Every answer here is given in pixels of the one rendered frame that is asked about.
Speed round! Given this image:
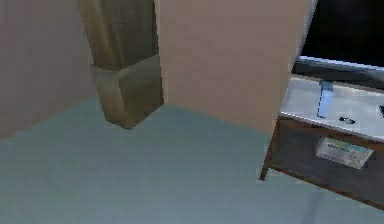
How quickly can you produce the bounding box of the brown white-topped television stand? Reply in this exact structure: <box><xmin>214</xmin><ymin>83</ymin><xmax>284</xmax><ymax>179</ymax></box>
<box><xmin>259</xmin><ymin>73</ymin><xmax>384</xmax><ymax>212</ymax></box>

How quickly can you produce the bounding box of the black television set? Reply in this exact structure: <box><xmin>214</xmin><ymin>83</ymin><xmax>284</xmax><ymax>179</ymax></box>
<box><xmin>291</xmin><ymin>0</ymin><xmax>384</xmax><ymax>90</ymax></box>

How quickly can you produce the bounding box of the white green box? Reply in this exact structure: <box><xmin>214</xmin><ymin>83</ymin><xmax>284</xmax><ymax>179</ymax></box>
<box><xmin>315</xmin><ymin>136</ymin><xmax>374</xmax><ymax>170</ymax></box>

